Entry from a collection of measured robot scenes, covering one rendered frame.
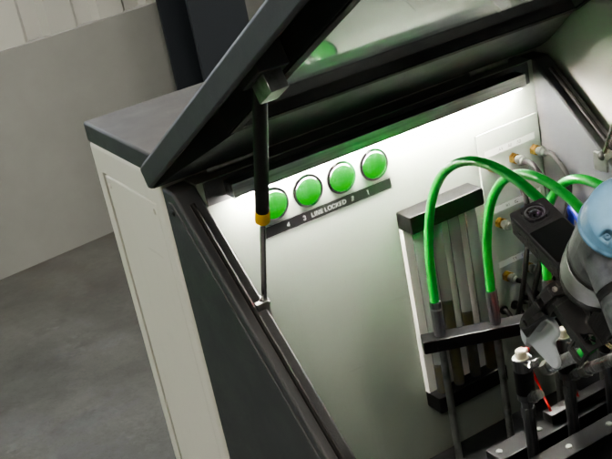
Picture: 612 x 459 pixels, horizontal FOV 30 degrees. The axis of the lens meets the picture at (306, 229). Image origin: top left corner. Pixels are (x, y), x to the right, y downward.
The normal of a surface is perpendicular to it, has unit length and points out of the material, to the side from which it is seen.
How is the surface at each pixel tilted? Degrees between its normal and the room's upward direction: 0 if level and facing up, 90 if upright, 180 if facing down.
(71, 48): 90
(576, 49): 90
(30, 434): 0
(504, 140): 90
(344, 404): 90
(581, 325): 45
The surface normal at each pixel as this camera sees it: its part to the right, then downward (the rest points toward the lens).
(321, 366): 0.51, 0.25
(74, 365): -0.18, -0.91
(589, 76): -0.84, 0.35
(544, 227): -0.24, -0.72
